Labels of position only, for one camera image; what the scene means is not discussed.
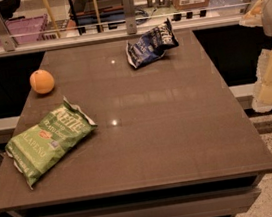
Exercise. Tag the blue chip bag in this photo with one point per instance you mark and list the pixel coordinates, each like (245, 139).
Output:
(152, 45)

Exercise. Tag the green jalapeno chip bag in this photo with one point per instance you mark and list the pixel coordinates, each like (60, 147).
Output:
(36, 150)

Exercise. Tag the yellow broom stick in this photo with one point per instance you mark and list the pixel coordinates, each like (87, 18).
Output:
(48, 9)

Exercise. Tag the orange fruit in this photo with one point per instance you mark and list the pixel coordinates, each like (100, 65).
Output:
(42, 81)

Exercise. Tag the purple plastic crate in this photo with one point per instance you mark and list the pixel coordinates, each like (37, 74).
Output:
(27, 30)

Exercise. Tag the middle metal railing post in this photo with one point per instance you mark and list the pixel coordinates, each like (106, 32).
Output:
(128, 9)

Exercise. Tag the left metal railing post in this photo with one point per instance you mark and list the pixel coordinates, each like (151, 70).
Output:
(7, 40)

